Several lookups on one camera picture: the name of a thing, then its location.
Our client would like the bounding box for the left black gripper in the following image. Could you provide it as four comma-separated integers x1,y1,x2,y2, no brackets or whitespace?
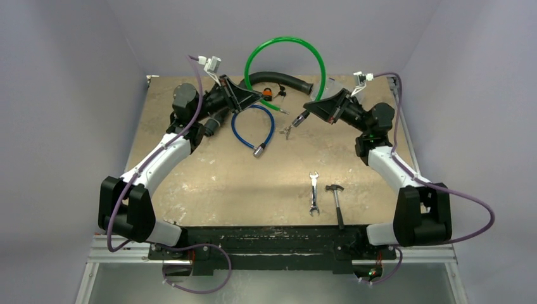
193,75,263,123

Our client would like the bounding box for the orange black padlock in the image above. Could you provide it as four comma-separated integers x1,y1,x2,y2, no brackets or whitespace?
262,87,273,102

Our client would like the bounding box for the black corrugated hose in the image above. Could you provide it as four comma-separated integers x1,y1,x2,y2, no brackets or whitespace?
202,71,315,138

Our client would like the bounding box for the blue cable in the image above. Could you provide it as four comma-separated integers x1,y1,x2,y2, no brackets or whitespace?
231,104,276,159

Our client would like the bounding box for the black key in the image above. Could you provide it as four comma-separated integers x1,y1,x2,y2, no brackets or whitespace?
276,84,287,98

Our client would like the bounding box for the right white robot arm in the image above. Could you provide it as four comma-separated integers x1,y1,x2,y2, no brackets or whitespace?
303,89,452,258

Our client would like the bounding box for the clear plastic organizer box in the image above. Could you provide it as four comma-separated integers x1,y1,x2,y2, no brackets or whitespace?
310,78,367,101

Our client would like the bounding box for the small black hammer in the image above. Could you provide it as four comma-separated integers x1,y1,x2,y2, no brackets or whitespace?
325,184,344,231

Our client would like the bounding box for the silver open-end wrench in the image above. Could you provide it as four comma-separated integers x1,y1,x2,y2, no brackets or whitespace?
309,171,320,216

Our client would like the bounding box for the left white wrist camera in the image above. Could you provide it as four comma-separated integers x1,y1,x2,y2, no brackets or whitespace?
197,56,221,85

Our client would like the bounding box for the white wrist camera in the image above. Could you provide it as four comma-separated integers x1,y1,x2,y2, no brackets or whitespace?
351,71,374,96
197,56,221,85

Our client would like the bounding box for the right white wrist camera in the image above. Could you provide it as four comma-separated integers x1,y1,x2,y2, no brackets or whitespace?
351,71,374,96

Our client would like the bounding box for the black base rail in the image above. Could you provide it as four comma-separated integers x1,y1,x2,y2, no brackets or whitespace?
149,224,395,276

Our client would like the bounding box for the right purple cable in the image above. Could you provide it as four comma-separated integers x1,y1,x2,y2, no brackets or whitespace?
358,72,496,286

